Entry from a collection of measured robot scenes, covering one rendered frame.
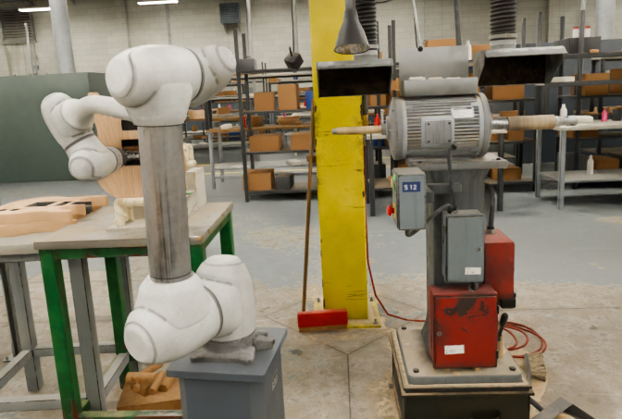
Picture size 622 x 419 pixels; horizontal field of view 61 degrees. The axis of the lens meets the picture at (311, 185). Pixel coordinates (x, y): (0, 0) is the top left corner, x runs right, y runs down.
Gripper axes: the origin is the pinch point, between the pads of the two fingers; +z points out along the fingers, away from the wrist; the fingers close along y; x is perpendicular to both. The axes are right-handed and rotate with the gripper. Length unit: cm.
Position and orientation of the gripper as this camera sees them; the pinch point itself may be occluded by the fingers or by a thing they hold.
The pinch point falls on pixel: (134, 152)
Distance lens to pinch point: 208.1
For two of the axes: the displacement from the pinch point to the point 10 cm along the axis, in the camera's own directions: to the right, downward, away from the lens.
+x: -0.5, -9.8, -1.7
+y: 10.0, -0.4, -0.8
